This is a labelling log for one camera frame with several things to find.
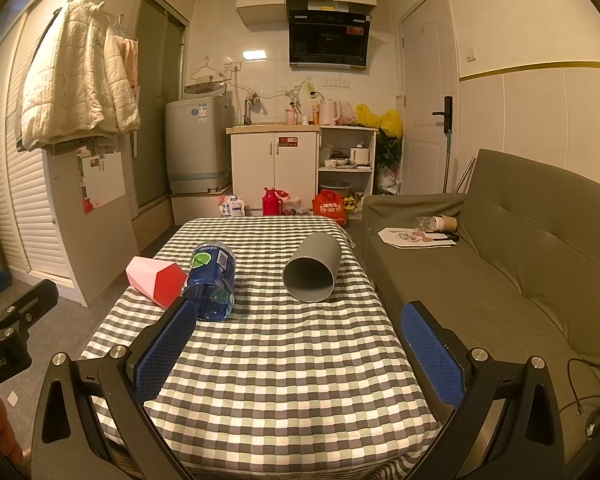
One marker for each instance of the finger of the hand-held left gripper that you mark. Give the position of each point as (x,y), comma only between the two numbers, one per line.
(27,305)

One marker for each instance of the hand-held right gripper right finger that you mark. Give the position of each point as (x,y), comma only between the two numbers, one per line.
(430,352)

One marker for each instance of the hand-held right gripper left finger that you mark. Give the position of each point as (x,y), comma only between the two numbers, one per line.
(164,347)

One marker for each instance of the grey cup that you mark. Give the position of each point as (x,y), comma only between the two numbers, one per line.
(314,262)

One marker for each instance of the pink and red cup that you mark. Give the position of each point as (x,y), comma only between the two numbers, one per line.
(150,276)

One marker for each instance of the blue plastic bottle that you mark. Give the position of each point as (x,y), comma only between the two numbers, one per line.
(210,280)

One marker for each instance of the olive green sofa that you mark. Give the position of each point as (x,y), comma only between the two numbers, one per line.
(485,290)

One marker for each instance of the white slatted wardrobe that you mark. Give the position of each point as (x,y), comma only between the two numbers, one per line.
(10,200)

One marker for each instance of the printed paper sheet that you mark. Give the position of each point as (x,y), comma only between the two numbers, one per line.
(405,240)

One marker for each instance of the small black object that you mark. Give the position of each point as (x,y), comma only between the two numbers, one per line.
(451,236)

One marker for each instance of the checkered tablecloth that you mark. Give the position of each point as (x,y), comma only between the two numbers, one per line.
(290,365)

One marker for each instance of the clear plastic bottle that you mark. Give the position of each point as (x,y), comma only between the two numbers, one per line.
(424,223)

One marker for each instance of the white washer platform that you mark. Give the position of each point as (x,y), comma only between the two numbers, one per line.
(195,207)

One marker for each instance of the white printed packet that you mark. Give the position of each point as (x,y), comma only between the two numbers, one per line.
(232,206)

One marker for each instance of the red shopping bag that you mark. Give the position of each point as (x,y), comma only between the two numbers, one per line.
(329,206)

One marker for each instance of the red thermos jug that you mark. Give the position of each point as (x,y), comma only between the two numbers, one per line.
(271,203)

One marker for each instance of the blue plastic basin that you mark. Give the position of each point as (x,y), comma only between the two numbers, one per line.
(336,189)

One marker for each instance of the white open shelf unit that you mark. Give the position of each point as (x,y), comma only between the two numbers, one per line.
(372,170)

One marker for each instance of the white sink cabinet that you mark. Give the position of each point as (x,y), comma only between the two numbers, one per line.
(272,175)

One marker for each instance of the green plant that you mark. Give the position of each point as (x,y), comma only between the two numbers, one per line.
(389,150)

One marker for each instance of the grey washing machine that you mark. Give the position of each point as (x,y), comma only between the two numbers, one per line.
(195,140)

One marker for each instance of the white bowl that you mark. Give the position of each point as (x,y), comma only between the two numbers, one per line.
(335,163)

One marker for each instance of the white quilted jacket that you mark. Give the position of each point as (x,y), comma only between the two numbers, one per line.
(67,80)

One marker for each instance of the glass sliding door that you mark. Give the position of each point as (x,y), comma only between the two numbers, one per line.
(152,110)

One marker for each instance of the yellow plastic bag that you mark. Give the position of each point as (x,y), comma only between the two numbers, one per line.
(380,120)

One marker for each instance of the metal faucet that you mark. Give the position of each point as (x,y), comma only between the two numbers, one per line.
(248,110)

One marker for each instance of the white electric kettle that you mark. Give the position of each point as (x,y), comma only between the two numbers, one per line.
(327,112)

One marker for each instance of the orange bottle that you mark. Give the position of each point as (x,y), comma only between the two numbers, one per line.
(314,115)

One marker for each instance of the pink garment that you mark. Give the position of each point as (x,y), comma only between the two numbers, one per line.
(131,57)

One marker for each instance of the white door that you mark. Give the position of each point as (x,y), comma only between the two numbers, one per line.
(422,50)

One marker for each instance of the black range hood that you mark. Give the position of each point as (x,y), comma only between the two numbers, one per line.
(327,37)

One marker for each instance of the white light switch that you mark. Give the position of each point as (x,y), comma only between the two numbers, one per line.
(471,53)

